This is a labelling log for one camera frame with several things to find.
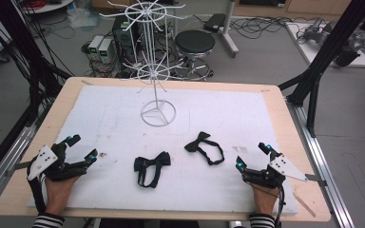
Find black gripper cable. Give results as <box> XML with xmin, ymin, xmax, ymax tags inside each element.
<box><xmin>27</xmin><ymin>164</ymin><xmax>48</xmax><ymax>215</ymax></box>
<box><xmin>275</xmin><ymin>184</ymin><xmax>287</xmax><ymax>228</ymax></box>

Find black metal frame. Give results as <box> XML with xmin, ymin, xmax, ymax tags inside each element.
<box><xmin>0</xmin><ymin>0</ymin><xmax>74</xmax><ymax>188</ymax></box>
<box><xmin>279</xmin><ymin>0</ymin><xmax>365</xmax><ymax>138</ymax></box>

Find black bow tie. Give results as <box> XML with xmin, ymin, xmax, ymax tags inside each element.
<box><xmin>133</xmin><ymin>150</ymin><xmax>172</xmax><ymax>189</ymax></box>
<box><xmin>183</xmin><ymin>131</ymin><xmax>226</xmax><ymax>166</ymax></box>

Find aluminium rail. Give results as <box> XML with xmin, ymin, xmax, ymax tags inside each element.
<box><xmin>0</xmin><ymin>123</ymin><xmax>42</xmax><ymax>213</ymax></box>
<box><xmin>286</xmin><ymin>98</ymin><xmax>355</xmax><ymax>228</ymax></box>

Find wooden table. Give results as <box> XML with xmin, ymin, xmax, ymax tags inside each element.
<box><xmin>0</xmin><ymin>76</ymin><xmax>332</xmax><ymax>222</ymax></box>

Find person's left hand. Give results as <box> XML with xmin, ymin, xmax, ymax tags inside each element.
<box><xmin>43</xmin><ymin>175</ymin><xmax>81</xmax><ymax>217</ymax></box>

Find black computer tower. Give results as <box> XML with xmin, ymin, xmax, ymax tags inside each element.
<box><xmin>112</xmin><ymin>13</ymin><xmax>141</xmax><ymax>65</ymax></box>

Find black round stool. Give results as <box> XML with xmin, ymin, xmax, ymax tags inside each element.
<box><xmin>174</xmin><ymin>29</ymin><xmax>217</xmax><ymax>82</ymax></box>

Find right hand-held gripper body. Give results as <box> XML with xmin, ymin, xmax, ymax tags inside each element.
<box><xmin>242</xmin><ymin>151</ymin><xmax>310</xmax><ymax>190</ymax></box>

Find grey power supply unit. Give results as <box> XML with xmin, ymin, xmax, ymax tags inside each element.
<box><xmin>87</xmin><ymin>34</ymin><xmax>105</xmax><ymax>61</ymax></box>
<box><xmin>98</xmin><ymin>37</ymin><xmax>114</xmax><ymax>65</ymax></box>

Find thin wooden stick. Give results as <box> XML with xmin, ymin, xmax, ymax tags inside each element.
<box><xmin>293</xmin><ymin>191</ymin><xmax>317</xmax><ymax>219</ymax></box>

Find black adapter box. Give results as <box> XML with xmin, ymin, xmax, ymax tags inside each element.
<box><xmin>202</xmin><ymin>12</ymin><xmax>227</xmax><ymax>33</ymax></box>

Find bundle of floor cables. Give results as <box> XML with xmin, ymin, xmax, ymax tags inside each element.
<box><xmin>231</xmin><ymin>15</ymin><xmax>302</xmax><ymax>41</ymax></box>

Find white wire display rack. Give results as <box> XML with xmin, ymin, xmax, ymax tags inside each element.
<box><xmin>99</xmin><ymin>0</ymin><xmax>193</xmax><ymax>128</ymax></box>

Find white desk leg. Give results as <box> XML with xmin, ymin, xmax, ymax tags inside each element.
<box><xmin>220</xmin><ymin>0</ymin><xmax>240</xmax><ymax>59</ymax></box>

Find grey robot device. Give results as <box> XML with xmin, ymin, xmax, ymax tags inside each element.
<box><xmin>298</xmin><ymin>17</ymin><xmax>362</xmax><ymax>67</ymax></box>

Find white foam mat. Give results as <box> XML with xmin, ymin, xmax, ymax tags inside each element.
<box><xmin>27</xmin><ymin>85</ymin><xmax>298</xmax><ymax>217</ymax></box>

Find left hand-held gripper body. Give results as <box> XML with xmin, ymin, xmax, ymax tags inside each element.
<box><xmin>27</xmin><ymin>139</ymin><xmax>88</xmax><ymax>182</ymax></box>

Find person's right hand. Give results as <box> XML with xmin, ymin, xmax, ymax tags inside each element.
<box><xmin>250</xmin><ymin>182</ymin><xmax>281</xmax><ymax>217</ymax></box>

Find white floor platform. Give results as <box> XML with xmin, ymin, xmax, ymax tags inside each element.
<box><xmin>285</xmin><ymin>21</ymin><xmax>365</xmax><ymax>68</ymax></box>

